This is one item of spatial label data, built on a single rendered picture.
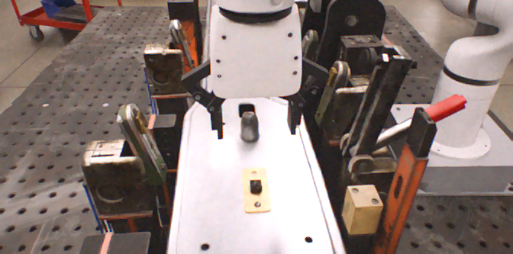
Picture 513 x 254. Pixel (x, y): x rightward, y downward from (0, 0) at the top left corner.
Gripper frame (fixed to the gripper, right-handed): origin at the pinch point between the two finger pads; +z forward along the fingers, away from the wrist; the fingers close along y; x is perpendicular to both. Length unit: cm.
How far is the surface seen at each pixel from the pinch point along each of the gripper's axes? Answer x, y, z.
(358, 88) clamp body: -15.7, -19.0, 5.2
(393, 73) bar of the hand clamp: 1.6, -15.5, -7.5
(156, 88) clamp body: -38.4, 20.2, 16.7
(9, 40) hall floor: -292, 199, 110
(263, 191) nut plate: 0.3, -1.0, 11.8
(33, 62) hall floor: -244, 160, 110
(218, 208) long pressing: 2.7, 5.5, 12.0
